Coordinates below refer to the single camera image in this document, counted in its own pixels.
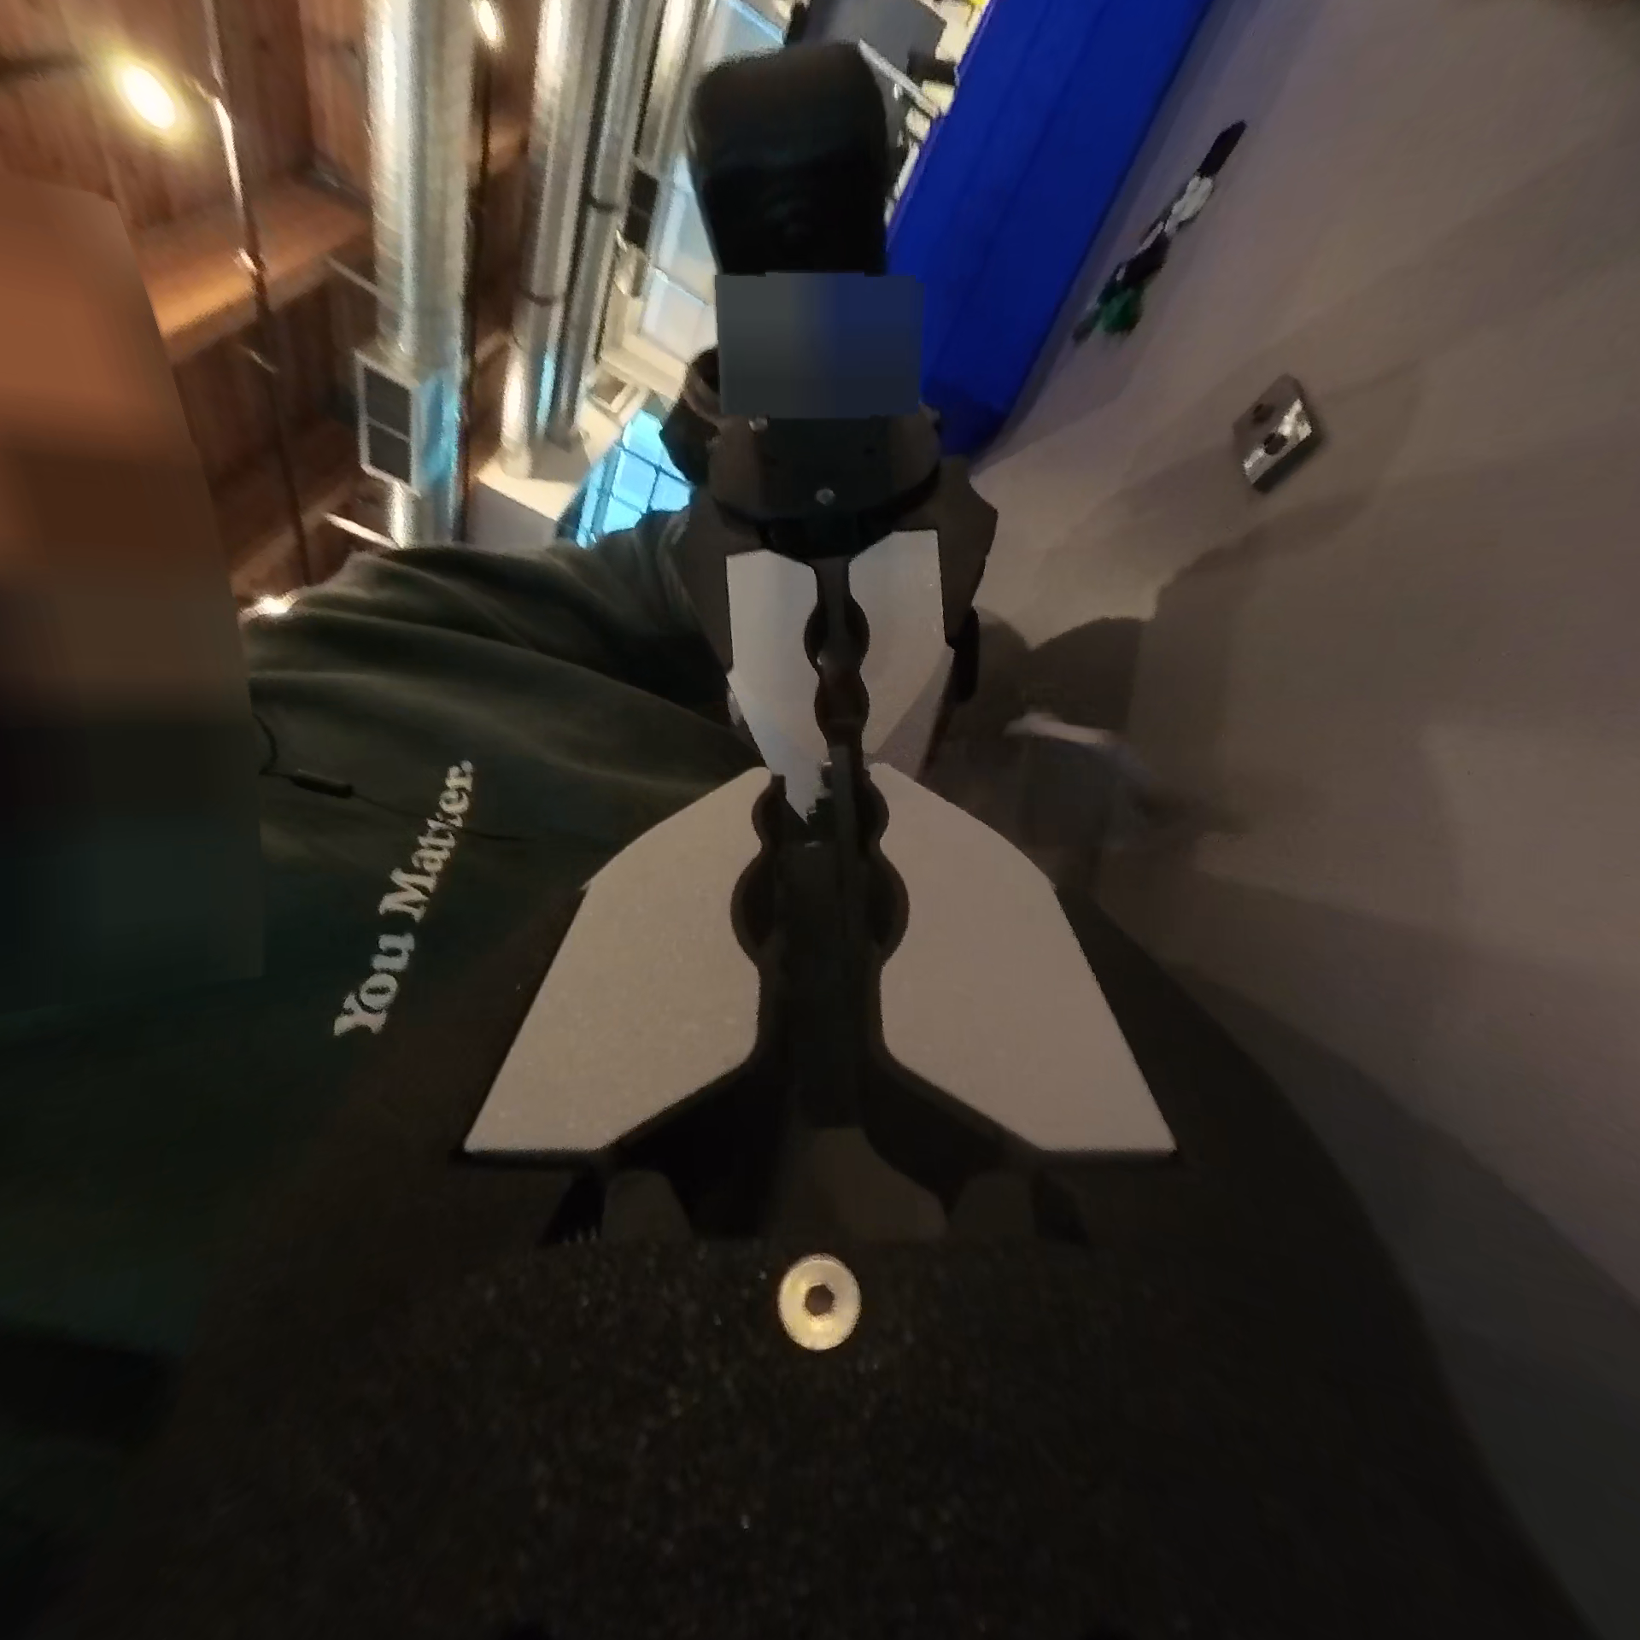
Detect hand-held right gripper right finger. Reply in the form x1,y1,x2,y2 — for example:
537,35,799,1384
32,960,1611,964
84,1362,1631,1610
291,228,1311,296
861,765,1176,1161

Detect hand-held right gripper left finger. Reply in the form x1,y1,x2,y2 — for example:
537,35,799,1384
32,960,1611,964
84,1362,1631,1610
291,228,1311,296
463,769,787,1161

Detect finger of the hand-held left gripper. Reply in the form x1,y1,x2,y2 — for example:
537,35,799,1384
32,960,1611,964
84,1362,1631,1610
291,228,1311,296
725,548,834,786
848,529,953,773

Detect grey studded building baseplate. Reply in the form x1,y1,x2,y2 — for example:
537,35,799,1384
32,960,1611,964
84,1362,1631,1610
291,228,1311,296
805,691,887,937

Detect grey smooth two-hole tile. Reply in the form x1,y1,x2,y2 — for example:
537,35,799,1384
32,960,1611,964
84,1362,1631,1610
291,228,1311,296
1232,375,1330,494

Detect blue plastic bin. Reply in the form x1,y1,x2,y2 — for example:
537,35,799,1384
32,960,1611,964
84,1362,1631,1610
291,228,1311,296
885,0,1215,458

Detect person's green sweater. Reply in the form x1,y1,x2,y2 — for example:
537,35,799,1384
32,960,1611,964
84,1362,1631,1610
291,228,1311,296
0,511,760,1360

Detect white air vent grille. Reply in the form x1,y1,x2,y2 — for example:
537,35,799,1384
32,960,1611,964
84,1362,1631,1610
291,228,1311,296
352,359,428,484

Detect large window wall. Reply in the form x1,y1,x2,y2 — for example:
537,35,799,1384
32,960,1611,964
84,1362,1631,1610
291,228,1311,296
565,0,725,542

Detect silver ventilation duct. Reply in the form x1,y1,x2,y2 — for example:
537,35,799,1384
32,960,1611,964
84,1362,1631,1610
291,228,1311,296
506,0,645,478
369,0,479,552

